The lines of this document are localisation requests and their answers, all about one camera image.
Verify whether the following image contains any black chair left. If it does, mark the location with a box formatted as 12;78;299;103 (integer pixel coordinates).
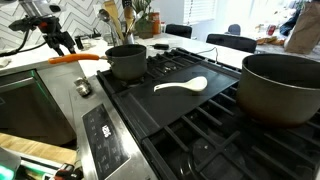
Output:
165;24;192;38

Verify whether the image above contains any metal utensil holder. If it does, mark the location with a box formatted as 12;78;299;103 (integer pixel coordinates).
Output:
123;33;135;45

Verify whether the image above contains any black gas stove top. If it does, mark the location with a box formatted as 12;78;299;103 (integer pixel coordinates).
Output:
97;48;320;180

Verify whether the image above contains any wooden spoon in holder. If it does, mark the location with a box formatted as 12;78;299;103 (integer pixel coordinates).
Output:
124;6;136;35

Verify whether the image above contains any orange bottle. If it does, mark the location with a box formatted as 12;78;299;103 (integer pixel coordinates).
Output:
149;12;161;35

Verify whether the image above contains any metal ladle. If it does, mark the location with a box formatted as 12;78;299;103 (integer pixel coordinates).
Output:
98;9;120;47

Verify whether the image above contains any large dark pot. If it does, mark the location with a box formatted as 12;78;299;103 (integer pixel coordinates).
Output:
236;54;320;128

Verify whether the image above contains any blue chair background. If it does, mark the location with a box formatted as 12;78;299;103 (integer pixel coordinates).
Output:
228;24;241;35

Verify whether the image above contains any black chair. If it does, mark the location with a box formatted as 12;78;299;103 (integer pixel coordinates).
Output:
206;34;257;53
165;24;192;38

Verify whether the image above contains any brown paper bag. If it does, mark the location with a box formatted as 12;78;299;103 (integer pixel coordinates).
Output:
284;2;320;54

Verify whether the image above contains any stainless dishwasher front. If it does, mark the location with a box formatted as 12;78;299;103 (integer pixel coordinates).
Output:
0;70;76;146

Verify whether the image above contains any small pot with orange handle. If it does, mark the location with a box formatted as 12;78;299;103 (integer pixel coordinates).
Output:
48;44;147;81

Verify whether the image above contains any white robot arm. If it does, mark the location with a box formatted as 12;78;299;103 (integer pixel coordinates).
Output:
9;0;75;56

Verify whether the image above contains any wooden spatula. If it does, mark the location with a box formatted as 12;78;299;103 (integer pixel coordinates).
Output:
104;0;124;40

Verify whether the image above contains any white plastic spoon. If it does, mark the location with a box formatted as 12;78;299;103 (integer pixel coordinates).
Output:
154;76;208;92

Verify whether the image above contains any silver stove knob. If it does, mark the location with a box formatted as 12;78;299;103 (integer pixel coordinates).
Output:
74;77;92;97

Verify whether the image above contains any potted green plant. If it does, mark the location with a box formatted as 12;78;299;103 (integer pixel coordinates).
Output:
132;0;153;39

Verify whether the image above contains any black chair right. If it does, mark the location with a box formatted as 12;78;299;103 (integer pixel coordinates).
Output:
206;34;257;53

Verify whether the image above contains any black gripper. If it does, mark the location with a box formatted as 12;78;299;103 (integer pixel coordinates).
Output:
9;16;75;56

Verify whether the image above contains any black remote on counter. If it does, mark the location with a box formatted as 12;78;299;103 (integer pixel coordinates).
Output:
151;43;169;50

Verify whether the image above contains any black cast iron griddle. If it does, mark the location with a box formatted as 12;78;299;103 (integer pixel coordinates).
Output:
116;64;237;138

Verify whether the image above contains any black stove control panel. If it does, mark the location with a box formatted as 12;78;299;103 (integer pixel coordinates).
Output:
82;104;130;180

